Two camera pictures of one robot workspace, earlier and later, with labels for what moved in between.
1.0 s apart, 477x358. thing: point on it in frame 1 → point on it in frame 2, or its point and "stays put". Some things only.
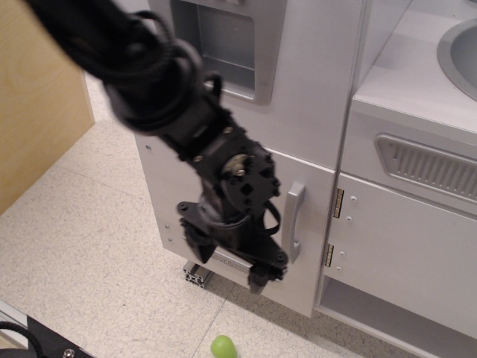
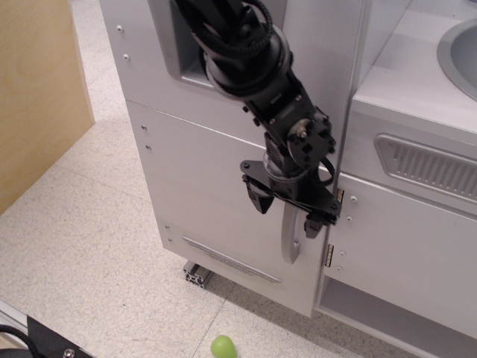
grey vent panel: [429, 167] stays put
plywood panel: [44, 103] stays put
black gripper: [249, 239] → [305, 192]
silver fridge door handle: [291, 246] stays put
